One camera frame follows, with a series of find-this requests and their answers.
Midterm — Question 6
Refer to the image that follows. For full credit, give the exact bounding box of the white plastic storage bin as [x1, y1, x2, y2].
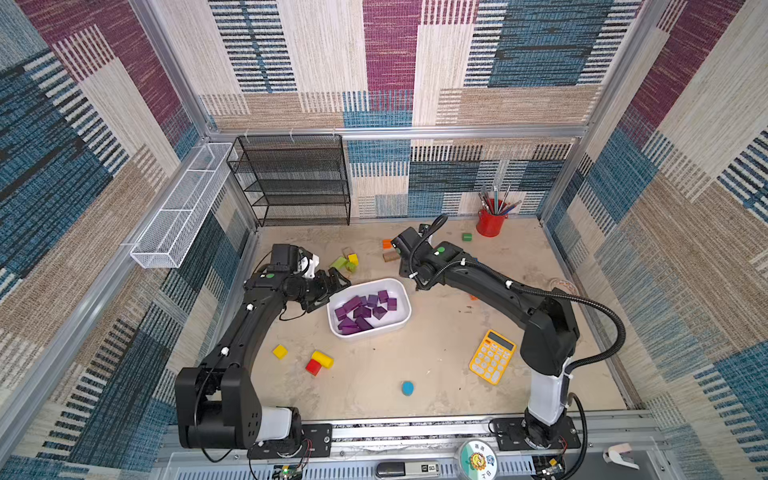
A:
[327, 278, 412, 341]

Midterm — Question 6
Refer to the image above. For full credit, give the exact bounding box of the long purple brick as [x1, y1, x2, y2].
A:
[338, 319, 361, 336]

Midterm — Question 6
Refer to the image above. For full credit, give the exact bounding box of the small purple cube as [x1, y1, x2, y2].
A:
[373, 306, 388, 320]

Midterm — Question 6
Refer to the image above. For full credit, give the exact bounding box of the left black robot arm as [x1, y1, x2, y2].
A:
[174, 244, 351, 456]

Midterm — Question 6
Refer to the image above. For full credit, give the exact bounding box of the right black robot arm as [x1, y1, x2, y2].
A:
[392, 215, 626, 449]

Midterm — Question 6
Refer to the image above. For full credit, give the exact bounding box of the brown wooden brick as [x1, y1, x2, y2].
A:
[382, 250, 400, 262]

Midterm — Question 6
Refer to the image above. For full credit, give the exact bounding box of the lime green brick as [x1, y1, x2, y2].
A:
[331, 257, 348, 271]

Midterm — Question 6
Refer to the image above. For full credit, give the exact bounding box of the yellow small cube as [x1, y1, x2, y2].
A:
[272, 345, 288, 359]

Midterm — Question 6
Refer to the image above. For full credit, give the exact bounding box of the yellow cylinder block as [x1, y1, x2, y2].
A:
[311, 350, 334, 369]

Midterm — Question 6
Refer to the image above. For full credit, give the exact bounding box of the red cube block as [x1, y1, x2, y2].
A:
[305, 359, 323, 376]

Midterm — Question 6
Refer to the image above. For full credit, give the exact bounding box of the red pen cup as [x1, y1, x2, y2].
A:
[476, 209, 507, 238]

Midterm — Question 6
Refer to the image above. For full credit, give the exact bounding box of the yellow calculator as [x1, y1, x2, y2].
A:
[469, 329, 517, 385]

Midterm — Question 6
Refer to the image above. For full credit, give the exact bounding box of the blue round block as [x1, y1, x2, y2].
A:
[401, 381, 415, 396]

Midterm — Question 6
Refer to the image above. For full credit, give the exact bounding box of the roll of tape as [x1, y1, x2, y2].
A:
[549, 278, 579, 295]

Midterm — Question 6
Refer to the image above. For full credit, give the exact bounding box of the round green sticker badge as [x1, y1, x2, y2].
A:
[455, 439, 498, 480]

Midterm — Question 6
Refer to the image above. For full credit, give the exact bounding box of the black wire shelf rack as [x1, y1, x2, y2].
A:
[228, 135, 351, 227]

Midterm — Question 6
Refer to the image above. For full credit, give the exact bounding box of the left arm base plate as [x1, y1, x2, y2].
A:
[247, 423, 333, 460]

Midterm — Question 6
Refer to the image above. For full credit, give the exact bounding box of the white mesh wall basket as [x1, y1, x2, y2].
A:
[130, 143, 232, 269]

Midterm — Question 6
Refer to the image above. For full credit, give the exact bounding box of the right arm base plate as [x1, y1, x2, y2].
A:
[489, 415, 582, 451]

